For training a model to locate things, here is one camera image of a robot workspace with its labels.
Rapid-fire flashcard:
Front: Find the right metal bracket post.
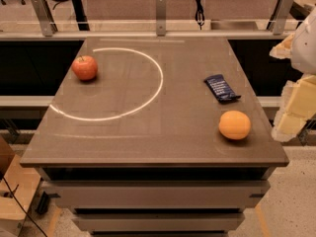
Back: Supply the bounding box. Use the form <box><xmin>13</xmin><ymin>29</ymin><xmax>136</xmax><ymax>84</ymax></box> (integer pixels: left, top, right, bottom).
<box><xmin>271</xmin><ymin>0</ymin><xmax>294</xmax><ymax>35</ymax></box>

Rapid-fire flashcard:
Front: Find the metal bracket post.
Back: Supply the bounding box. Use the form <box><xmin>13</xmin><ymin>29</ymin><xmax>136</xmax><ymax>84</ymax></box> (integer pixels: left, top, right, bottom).
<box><xmin>156</xmin><ymin>0</ymin><xmax>166</xmax><ymax>37</ymax></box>
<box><xmin>271</xmin><ymin>0</ymin><xmax>294</xmax><ymax>35</ymax></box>
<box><xmin>31</xmin><ymin>0</ymin><xmax>57</xmax><ymax>37</ymax></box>

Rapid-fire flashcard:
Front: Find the middle metal bracket post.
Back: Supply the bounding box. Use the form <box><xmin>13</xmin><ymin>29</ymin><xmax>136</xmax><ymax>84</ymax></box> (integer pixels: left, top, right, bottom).
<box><xmin>156</xmin><ymin>0</ymin><xmax>166</xmax><ymax>37</ymax></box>

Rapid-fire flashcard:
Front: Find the metal rail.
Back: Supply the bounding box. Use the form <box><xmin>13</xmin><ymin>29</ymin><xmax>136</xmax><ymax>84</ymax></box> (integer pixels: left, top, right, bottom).
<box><xmin>0</xmin><ymin>31</ymin><xmax>290</xmax><ymax>40</ymax></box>

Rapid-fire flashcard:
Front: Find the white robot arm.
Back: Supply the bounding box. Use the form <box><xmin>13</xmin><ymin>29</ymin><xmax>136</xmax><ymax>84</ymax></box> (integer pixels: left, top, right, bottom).
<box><xmin>270</xmin><ymin>8</ymin><xmax>316</xmax><ymax>142</ymax></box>

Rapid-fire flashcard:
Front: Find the black floor cable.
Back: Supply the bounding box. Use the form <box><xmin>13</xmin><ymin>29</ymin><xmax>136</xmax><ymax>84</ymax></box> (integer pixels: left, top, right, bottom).
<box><xmin>0</xmin><ymin>171</ymin><xmax>49</xmax><ymax>237</ymax></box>

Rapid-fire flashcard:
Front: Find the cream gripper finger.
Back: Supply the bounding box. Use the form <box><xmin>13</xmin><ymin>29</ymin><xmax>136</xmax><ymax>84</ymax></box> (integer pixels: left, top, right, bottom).
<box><xmin>270</xmin><ymin>34</ymin><xmax>294</xmax><ymax>59</ymax></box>
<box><xmin>272</xmin><ymin>75</ymin><xmax>316</xmax><ymax>142</ymax></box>

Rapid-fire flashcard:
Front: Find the cardboard box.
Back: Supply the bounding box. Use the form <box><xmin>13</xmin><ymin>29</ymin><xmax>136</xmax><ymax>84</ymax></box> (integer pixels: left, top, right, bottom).
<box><xmin>0</xmin><ymin>136</ymin><xmax>40</xmax><ymax>237</ymax></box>

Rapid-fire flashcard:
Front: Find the black hanging cable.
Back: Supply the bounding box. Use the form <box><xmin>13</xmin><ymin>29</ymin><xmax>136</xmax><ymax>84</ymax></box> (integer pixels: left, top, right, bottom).
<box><xmin>193</xmin><ymin>0</ymin><xmax>206</xmax><ymax>31</ymax></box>

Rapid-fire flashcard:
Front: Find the red apple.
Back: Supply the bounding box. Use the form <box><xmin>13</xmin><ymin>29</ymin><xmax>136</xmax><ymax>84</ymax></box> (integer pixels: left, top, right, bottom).
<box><xmin>71</xmin><ymin>55</ymin><xmax>98</xmax><ymax>81</ymax></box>

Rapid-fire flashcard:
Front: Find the left metal bracket post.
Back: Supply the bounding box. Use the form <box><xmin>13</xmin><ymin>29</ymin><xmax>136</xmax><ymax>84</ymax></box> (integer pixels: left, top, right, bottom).
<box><xmin>31</xmin><ymin>0</ymin><xmax>57</xmax><ymax>37</ymax></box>

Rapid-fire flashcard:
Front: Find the grey drawer cabinet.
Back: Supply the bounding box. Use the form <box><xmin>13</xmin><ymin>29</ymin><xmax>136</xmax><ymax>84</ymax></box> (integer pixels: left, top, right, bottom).
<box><xmin>42</xmin><ymin>180</ymin><xmax>270</xmax><ymax>236</ymax></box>

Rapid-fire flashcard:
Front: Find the orange fruit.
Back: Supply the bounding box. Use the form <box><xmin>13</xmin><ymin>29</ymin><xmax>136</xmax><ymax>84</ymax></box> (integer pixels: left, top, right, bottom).
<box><xmin>218</xmin><ymin>111</ymin><xmax>251</xmax><ymax>140</ymax></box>

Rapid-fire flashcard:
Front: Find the blue rxbar blueberry wrapper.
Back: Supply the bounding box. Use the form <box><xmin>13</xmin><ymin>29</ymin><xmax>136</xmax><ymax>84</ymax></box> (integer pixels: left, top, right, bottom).
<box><xmin>204</xmin><ymin>74</ymin><xmax>241</xmax><ymax>104</ymax></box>

